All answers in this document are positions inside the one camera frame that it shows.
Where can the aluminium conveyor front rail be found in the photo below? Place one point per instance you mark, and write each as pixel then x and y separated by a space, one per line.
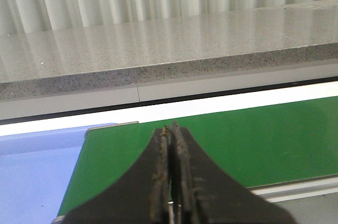
pixel 297 189

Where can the blue plastic bin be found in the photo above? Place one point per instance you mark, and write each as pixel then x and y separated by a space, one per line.
pixel 35 171

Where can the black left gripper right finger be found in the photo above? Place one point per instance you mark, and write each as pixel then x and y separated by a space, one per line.
pixel 204 193

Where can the grey granite countertop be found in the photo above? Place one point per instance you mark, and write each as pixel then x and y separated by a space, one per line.
pixel 115 55

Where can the green conveyor belt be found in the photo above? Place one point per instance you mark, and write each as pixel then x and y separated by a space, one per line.
pixel 256 146

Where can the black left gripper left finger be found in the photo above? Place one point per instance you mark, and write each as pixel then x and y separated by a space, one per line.
pixel 121 176

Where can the white conveyor rear rail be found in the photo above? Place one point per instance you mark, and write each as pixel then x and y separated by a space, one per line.
pixel 178 109

